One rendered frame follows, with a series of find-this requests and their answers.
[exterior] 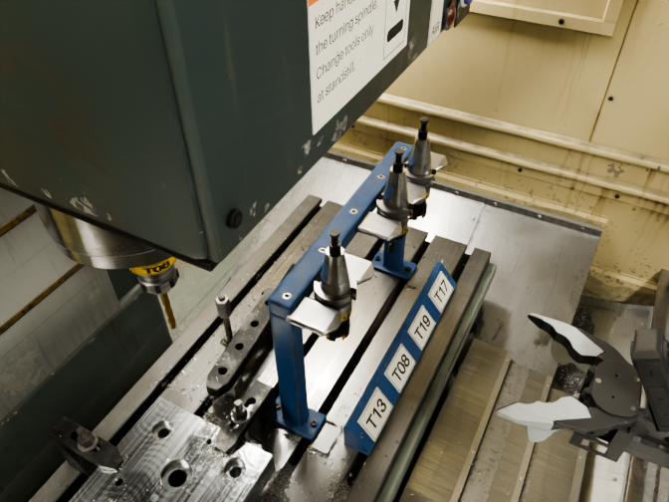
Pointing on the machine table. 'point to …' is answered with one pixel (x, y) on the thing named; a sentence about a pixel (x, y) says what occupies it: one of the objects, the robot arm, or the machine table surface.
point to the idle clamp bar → (240, 352)
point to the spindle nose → (95, 243)
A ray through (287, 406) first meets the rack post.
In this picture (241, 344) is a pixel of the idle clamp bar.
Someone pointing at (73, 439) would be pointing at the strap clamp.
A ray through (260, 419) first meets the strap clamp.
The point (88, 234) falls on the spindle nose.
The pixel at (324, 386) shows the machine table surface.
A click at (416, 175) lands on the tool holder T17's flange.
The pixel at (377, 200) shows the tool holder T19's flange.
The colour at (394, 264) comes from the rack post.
